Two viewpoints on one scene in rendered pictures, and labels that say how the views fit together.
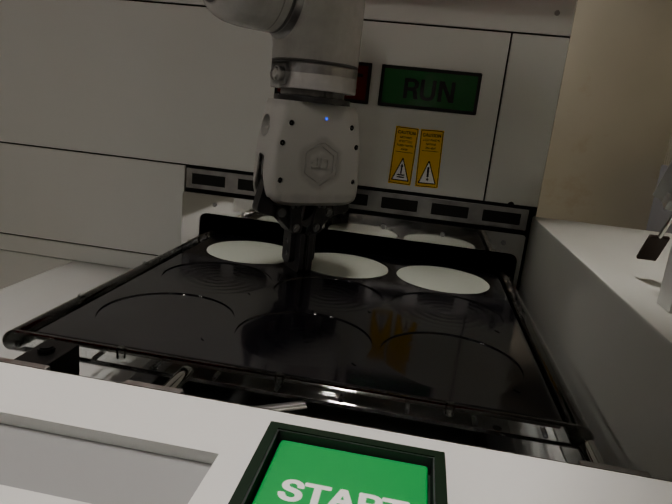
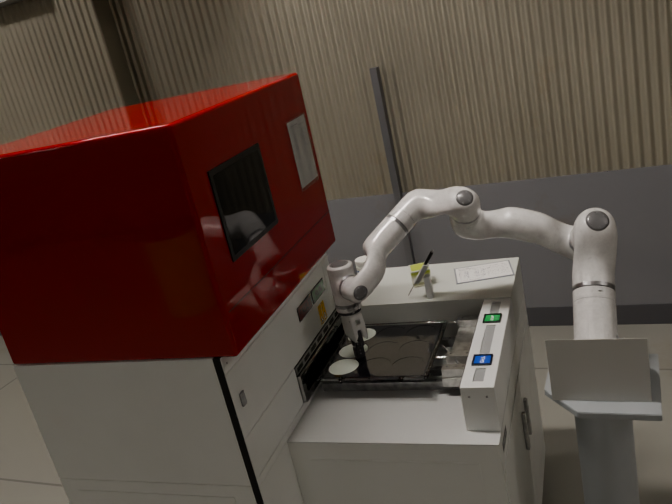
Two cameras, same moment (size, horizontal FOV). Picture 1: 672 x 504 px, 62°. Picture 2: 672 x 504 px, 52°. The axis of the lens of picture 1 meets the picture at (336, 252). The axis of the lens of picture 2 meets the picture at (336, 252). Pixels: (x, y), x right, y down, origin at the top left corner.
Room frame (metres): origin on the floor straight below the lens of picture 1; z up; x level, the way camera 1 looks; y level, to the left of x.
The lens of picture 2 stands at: (0.04, 2.02, 1.97)
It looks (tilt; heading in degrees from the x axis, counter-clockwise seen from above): 19 degrees down; 285
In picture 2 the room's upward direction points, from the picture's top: 13 degrees counter-clockwise
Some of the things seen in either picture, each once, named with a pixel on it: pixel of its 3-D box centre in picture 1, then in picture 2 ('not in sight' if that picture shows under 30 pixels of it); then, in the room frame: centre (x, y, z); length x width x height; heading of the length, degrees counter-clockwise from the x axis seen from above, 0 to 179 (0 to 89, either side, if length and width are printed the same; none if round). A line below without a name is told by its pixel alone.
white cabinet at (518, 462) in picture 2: not in sight; (442, 456); (0.38, -0.06, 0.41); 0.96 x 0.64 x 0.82; 82
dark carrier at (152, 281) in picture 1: (328, 296); (383, 349); (0.50, 0.00, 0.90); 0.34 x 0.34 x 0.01; 82
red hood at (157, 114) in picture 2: not in sight; (164, 210); (1.06, 0.12, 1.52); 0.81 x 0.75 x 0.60; 82
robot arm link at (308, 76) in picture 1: (311, 81); (348, 305); (0.57, 0.04, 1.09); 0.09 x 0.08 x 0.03; 124
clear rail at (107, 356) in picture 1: (278, 385); (436, 348); (0.32, 0.03, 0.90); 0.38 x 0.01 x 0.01; 82
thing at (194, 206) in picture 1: (344, 247); (324, 354); (0.71, -0.01, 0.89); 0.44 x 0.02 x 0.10; 82
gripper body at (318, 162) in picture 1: (307, 145); (352, 322); (0.57, 0.04, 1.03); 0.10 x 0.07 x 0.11; 124
